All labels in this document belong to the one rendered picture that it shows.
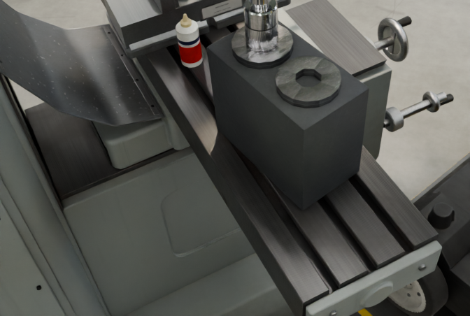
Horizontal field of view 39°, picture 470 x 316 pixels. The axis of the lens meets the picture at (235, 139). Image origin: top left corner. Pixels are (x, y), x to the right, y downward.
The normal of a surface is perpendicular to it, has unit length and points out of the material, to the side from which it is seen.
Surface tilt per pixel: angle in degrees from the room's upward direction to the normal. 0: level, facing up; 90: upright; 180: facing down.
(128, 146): 90
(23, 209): 89
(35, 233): 88
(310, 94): 0
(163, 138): 90
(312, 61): 0
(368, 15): 0
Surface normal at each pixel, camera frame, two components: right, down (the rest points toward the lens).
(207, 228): 0.45, 0.65
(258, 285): -0.07, -0.65
